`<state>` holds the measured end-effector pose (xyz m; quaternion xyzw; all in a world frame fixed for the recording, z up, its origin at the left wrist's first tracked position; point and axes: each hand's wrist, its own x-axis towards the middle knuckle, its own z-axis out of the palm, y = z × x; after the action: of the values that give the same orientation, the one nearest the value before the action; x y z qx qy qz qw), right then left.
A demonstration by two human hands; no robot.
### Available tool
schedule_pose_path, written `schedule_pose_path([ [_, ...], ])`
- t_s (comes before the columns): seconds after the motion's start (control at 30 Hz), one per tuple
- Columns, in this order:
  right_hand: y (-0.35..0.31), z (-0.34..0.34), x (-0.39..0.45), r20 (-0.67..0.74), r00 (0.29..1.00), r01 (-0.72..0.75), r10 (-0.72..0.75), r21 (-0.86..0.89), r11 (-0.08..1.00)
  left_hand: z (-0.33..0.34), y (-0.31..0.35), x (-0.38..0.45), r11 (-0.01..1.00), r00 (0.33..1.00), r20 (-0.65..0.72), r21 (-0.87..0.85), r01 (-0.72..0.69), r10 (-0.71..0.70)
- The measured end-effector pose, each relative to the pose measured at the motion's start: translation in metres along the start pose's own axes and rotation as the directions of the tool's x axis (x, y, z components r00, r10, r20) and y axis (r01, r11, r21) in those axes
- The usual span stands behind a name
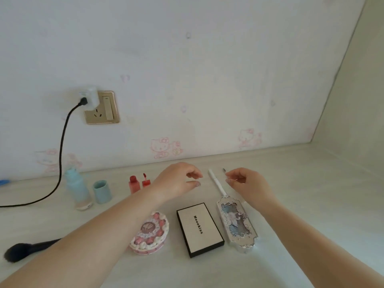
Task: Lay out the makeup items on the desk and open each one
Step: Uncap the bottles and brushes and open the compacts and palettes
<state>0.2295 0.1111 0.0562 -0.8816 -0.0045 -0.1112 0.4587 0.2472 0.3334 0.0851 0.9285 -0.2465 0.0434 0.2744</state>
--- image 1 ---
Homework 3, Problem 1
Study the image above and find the person's left forearm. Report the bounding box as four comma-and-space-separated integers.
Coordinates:
0, 188, 168, 288

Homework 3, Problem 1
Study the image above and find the light blue bottle cap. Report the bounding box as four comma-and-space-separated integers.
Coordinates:
92, 180, 112, 205

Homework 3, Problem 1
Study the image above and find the pink lip gloss bottle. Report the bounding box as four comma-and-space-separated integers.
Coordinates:
129, 175, 141, 195

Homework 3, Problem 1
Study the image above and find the light blue spray bottle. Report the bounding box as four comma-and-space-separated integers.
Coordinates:
64, 167, 94, 211

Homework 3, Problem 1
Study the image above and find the person's right hand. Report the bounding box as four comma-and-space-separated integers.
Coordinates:
225, 168, 280, 215

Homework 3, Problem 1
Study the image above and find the black white Mooekiss palette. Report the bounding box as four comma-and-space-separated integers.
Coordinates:
176, 202, 225, 258

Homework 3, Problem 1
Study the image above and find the person's left hand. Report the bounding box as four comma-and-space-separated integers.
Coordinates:
150, 162, 204, 204

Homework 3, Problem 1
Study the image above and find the black power cable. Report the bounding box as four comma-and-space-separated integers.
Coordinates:
0, 97, 88, 208

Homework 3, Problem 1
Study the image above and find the person's right forearm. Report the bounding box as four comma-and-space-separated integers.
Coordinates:
261, 200, 384, 288

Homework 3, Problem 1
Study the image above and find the cake-shaped pink round compact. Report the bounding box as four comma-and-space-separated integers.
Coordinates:
129, 211, 170, 256

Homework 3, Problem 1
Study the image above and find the black makeup brush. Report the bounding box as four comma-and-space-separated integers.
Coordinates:
4, 238, 62, 264

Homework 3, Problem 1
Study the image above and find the ornate silver blue palette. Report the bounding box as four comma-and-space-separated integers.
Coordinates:
216, 195, 258, 253

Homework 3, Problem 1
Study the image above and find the white silver mascara pen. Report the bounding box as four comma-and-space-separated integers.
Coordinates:
208, 168, 228, 197

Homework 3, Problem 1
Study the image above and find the white plug adapter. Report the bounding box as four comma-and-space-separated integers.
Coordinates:
78, 86, 99, 111

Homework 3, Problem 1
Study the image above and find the gold wall socket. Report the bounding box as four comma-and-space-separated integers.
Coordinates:
84, 91, 120, 125

